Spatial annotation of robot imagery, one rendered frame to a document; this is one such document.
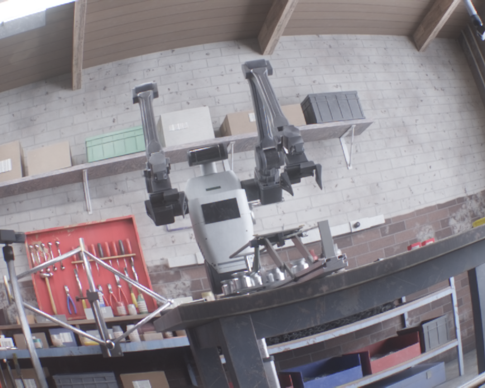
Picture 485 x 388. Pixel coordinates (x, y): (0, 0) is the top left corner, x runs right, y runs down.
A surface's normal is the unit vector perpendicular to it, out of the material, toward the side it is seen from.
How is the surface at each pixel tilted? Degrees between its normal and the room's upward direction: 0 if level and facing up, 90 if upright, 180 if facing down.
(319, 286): 90
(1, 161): 90
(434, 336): 90
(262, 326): 90
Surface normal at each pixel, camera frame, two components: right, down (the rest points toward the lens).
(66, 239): 0.23, -0.27
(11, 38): 0.26, 0.92
